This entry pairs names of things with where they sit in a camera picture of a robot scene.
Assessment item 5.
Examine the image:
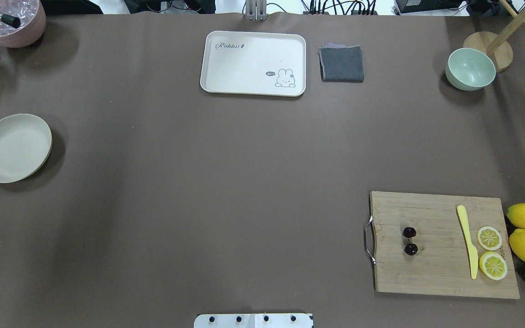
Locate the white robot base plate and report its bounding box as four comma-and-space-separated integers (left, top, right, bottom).
193, 313, 314, 328

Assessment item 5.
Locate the mint green bowl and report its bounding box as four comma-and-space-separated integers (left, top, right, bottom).
444, 48, 497, 91

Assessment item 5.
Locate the aluminium frame post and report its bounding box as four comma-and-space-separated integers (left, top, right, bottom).
244, 0, 268, 21

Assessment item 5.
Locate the lemon slice lower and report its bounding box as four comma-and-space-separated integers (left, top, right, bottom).
479, 251, 508, 281

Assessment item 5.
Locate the lemon slice upper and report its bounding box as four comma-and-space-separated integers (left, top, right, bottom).
476, 226, 503, 251

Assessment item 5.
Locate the pink bowl with ice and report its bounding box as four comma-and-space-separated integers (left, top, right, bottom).
0, 0, 46, 48

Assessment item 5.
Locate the grey folded cloth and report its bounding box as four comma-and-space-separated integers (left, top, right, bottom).
319, 44, 365, 83

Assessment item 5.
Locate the yellow plastic knife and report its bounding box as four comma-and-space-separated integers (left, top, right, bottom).
456, 204, 479, 280

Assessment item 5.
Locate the lemon slice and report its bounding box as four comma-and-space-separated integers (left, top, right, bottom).
476, 226, 503, 251
479, 251, 508, 281

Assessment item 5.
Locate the bamboo cutting board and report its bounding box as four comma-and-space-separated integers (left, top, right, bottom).
366, 191, 520, 299

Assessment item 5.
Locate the wooden cup rack stand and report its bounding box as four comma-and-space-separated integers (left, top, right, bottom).
463, 0, 525, 72

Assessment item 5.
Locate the beige round plate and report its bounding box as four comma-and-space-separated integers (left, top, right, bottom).
0, 113, 52, 184

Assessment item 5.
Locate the cream rabbit tray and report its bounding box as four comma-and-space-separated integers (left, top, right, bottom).
200, 31, 307, 97

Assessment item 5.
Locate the dark red cherry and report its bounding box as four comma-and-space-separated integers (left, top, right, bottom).
402, 227, 417, 239
404, 243, 419, 256

